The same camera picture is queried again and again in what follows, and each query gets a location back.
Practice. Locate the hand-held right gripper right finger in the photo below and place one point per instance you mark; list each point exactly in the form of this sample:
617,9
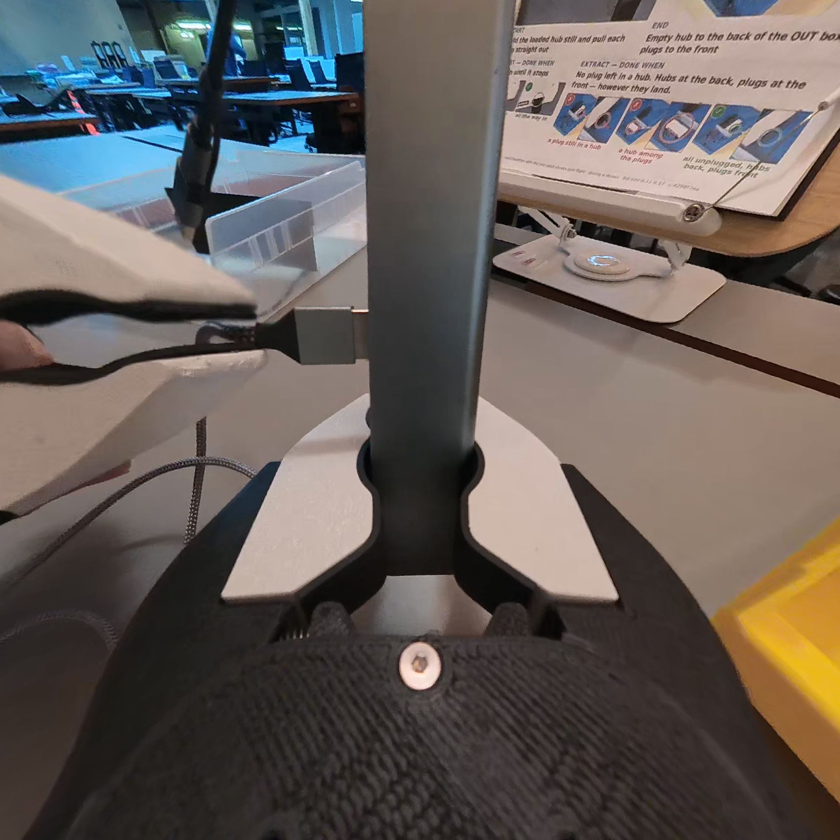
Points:
531,518

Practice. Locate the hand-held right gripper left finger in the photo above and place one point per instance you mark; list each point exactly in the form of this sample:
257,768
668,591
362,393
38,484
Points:
302,525

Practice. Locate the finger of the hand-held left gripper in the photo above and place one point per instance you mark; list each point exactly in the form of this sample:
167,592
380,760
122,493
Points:
98,420
98,262

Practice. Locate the grey usb hub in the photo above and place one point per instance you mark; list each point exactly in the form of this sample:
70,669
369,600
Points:
426,262

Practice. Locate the person's left hand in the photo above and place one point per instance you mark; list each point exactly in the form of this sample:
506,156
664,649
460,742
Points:
19,348

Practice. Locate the clear plastic tray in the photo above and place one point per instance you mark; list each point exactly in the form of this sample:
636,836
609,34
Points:
275,229

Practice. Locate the wooden office desk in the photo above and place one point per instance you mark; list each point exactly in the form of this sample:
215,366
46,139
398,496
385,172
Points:
289,105

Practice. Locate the yellow plastic bin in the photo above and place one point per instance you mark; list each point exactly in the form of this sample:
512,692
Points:
787,643

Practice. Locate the printed instruction sheet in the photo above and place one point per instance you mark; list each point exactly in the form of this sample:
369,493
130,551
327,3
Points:
656,98

